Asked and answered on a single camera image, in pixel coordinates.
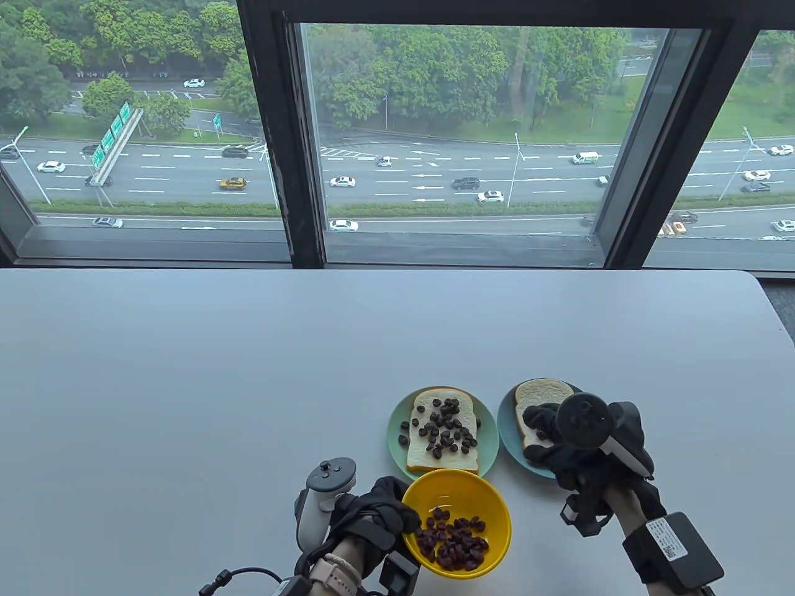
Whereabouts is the person's left forearm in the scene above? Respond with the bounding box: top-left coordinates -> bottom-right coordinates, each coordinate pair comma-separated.
323,537 -> 367,596

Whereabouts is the blue plate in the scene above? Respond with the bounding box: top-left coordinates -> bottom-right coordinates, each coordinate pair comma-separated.
497,379 -> 611,480

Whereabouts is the light green plate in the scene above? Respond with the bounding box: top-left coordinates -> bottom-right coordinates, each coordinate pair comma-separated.
387,386 -> 500,482

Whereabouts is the black window frame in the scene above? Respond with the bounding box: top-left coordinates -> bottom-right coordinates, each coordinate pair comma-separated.
0,0 -> 795,274

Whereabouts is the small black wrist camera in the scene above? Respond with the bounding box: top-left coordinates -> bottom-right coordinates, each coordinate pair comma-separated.
560,494 -> 612,538
380,551 -> 421,595

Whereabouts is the pink band wristwatch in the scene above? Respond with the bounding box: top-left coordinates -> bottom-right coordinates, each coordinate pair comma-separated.
309,554 -> 360,596

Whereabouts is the person's right forearm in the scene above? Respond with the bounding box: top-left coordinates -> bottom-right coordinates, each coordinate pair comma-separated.
606,487 -> 659,541

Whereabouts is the white toast slice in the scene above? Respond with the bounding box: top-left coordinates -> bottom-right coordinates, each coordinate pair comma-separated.
407,387 -> 480,476
514,378 -> 575,451

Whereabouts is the yellow bowl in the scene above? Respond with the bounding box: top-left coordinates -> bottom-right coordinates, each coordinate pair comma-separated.
401,469 -> 512,579

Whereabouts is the black cable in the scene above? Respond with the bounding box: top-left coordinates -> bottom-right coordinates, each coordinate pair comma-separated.
199,566 -> 286,596

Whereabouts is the person's left hand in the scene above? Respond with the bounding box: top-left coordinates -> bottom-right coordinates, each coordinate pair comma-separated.
329,476 -> 423,578

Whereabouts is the person's right hand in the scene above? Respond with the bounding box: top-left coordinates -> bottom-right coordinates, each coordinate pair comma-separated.
522,402 -> 668,535

